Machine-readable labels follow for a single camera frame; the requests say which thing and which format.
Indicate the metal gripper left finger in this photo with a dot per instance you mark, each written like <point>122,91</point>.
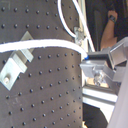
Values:
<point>100,73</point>

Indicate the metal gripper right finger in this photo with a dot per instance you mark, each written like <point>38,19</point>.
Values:
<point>113,55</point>

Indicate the person's forearm with watch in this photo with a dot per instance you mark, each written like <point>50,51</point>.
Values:
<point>115,30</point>

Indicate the black perforated breadboard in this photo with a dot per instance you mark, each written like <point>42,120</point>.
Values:
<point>49,93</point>

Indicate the aluminium frame rail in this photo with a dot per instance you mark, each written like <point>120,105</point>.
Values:
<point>101,97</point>

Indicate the upper metal cable clip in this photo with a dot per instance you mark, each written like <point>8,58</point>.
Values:
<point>79,36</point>

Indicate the metal cable clip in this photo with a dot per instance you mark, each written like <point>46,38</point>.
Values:
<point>16,63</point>
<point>79,36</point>

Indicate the lower metal cable clip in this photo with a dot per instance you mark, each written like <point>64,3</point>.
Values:
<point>16,63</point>

